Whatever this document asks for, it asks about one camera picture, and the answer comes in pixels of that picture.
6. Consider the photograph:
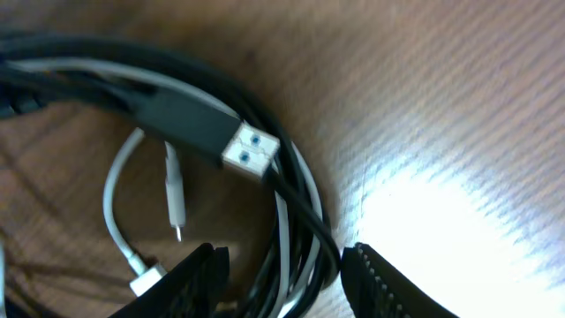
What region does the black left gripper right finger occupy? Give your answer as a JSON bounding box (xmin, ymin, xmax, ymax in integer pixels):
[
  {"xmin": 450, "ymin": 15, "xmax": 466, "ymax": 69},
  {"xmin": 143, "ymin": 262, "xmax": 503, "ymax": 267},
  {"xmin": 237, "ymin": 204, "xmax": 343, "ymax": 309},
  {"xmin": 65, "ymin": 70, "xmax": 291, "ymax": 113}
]
[{"xmin": 341, "ymin": 242, "xmax": 456, "ymax": 318}]

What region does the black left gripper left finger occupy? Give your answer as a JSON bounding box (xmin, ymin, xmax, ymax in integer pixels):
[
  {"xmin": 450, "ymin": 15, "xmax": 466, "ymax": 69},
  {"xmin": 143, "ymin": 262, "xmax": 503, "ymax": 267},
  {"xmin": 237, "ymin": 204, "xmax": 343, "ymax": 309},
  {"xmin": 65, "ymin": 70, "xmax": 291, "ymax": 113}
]
[{"xmin": 110, "ymin": 243, "xmax": 230, "ymax": 318}]

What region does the white usb cable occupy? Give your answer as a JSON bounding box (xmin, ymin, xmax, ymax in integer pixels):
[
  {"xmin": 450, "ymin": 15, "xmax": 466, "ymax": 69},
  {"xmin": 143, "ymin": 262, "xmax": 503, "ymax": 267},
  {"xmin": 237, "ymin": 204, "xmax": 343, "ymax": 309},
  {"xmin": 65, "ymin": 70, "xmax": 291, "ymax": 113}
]
[{"xmin": 8, "ymin": 57, "xmax": 326, "ymax": 318}]

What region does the black usb cable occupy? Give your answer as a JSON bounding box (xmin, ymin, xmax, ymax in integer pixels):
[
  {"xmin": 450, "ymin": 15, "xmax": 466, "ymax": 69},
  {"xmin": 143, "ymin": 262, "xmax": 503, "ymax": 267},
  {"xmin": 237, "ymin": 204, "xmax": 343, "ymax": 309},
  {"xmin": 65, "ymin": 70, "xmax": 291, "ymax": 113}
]
[{"xmin": 0, "ymin": 37, "xmax": 342, "ymax": 318}]

